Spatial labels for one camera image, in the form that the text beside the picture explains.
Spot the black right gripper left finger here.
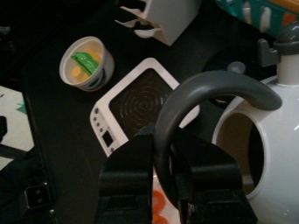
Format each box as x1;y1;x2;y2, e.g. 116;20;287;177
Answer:
93;124;155;224

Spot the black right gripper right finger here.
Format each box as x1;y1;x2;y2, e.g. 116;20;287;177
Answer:
169;129;259;224

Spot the white toy kettle grey handle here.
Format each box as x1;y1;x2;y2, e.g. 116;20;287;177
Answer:
153;20;299;224

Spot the white toy induction stove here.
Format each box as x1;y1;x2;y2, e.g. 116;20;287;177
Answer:
88;57;201;158

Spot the black kettle lid grey knob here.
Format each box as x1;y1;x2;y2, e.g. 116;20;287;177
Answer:
201;47;273;88

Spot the orange toy carrot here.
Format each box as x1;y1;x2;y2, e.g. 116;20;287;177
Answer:
151;189;171;224

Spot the black power socket box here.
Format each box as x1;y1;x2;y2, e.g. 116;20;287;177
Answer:
23;183;53;210

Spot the white toy cup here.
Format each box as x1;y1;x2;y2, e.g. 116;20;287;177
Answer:
59;36;116;93

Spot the yellow toy food piece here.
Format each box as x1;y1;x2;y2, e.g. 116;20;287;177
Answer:
87;49;103;64
69;66;85;80

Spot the green toy food piece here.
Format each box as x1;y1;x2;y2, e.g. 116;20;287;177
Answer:
69;52;100;75

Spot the white toy knife block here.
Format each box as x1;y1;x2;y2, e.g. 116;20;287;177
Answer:
139;0;203;46

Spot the teal plastic basket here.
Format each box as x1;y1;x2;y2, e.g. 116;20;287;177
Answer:
213;0;299;38

